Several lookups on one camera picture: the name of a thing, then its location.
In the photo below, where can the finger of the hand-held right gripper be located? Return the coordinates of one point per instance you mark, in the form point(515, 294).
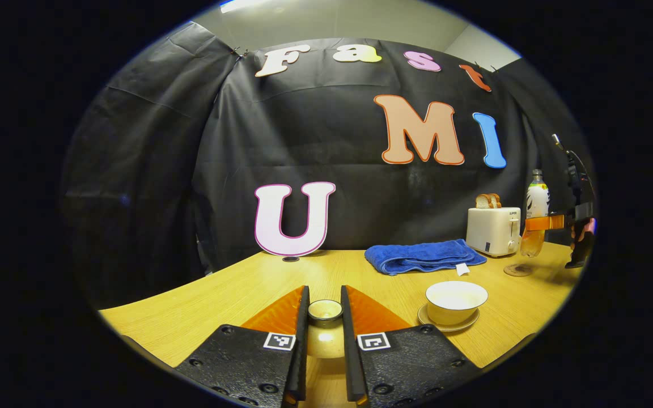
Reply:
point(545, 222)

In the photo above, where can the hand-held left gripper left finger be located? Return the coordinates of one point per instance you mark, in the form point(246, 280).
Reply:
point(258, 368)

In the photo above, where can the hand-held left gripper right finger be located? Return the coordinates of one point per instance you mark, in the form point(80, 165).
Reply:
point(400, 365)

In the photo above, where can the clear water bottle orange drink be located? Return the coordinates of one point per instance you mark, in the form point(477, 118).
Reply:
point(536, 201)

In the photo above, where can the round cork coaster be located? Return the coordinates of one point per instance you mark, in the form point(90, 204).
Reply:
point(518, 270)

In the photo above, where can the cream ceramic teacup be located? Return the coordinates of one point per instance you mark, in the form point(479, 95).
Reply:
point(454, 306)

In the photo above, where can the cream ceramic saucer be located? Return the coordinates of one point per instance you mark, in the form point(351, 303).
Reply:
point(431, 323)

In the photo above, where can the toast slice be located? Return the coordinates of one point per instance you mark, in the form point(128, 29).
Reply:
point(482, 202)
point(497, 200)

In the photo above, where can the white toaster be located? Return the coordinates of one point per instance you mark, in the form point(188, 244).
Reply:
point(491, 229)

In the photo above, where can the blue folded towel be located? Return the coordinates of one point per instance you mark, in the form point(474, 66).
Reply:
point(417, 258)

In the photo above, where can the black backdrop cloth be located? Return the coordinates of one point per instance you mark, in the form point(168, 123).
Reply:
point(151, 170)

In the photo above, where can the ceiling light strip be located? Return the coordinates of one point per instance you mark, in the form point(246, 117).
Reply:
point(244, 5)

